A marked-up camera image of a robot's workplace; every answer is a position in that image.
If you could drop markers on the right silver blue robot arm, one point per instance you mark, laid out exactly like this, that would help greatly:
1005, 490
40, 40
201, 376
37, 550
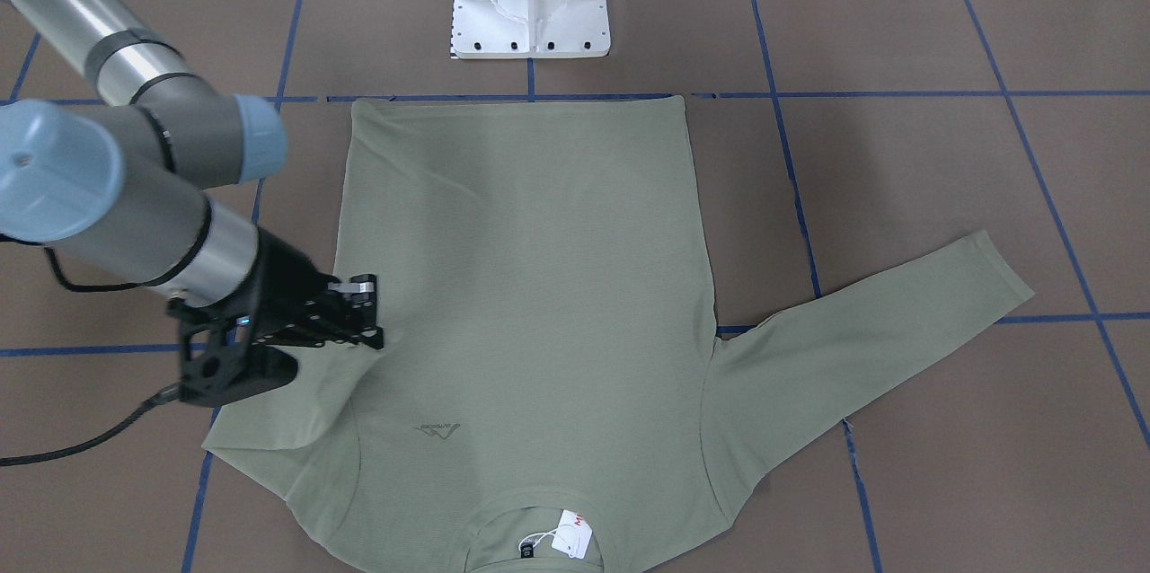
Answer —
125, 186

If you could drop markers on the olive green long-sleeve shirt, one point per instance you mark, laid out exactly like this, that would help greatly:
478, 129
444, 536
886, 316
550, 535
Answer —
551, 345

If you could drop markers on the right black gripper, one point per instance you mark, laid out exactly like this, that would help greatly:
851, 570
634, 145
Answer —
286, 275

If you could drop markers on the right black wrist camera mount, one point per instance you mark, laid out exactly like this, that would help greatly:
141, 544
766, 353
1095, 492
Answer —
221, 354

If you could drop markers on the white shirt price tag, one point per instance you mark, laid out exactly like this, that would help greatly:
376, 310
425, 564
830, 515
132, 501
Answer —
572, 536

